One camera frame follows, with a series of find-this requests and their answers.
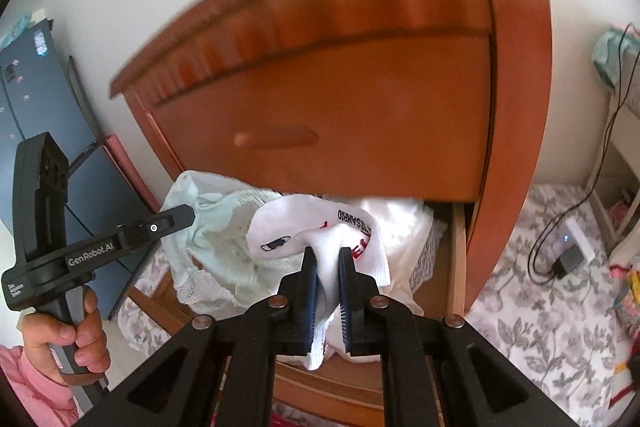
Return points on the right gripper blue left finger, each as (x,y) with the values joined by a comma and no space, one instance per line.
(307,285)

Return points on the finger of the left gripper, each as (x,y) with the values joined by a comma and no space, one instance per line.
(147,231)

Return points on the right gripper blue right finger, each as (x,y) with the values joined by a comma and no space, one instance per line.
(350,301)

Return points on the white sock with print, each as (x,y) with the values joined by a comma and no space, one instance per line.
(288,225)

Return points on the mint green lace garment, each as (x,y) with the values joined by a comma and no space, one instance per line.
(210,262)

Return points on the pink sleeve forearm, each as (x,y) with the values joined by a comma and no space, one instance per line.
(48,403)

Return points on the left hand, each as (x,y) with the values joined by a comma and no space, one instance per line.
(40,331)

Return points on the white folded cloth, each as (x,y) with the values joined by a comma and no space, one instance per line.
(406,229)

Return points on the grey floral bed sheet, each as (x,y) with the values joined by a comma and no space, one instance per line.
(565,337)

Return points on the white power bank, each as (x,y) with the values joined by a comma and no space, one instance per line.
(571,235)

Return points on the orange wooden nightstand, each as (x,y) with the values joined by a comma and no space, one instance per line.
(442,100)

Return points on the black charger with cable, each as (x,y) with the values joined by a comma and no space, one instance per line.
(567,259)

